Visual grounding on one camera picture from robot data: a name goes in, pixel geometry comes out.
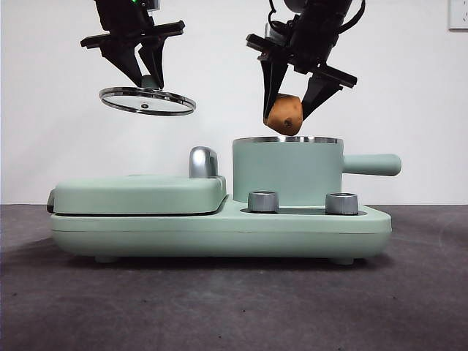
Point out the silver control knob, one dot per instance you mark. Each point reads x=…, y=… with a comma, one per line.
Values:
x=341, y=203
x=262, y=202

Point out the white wall socket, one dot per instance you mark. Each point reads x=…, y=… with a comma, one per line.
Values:
x=459, y=14

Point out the green breakfast machine base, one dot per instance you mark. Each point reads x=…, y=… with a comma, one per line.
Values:
x=311, y=234

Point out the brown potato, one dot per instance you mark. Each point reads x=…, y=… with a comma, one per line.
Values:
x=283, y=115

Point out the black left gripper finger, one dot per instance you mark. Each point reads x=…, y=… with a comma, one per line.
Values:
x=124, y=60
x=153, y=58

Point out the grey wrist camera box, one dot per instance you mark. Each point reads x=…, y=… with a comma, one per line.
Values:
x=154, y=3
x=272, y=33

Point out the green griddle cover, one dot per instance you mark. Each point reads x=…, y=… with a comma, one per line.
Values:
x=135, y=195

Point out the glass lid with green knob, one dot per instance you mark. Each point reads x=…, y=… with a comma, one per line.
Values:
x=146, y=104

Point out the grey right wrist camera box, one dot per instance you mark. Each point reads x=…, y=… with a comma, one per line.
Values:
x=272, y=33

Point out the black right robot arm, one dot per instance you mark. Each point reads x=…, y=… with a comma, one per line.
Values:
x=318, y=33

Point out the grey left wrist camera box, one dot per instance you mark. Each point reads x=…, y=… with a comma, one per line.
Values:
x=154, y=3

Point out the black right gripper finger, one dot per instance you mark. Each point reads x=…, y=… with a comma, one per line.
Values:
x=317, y=93
x=272, y=80

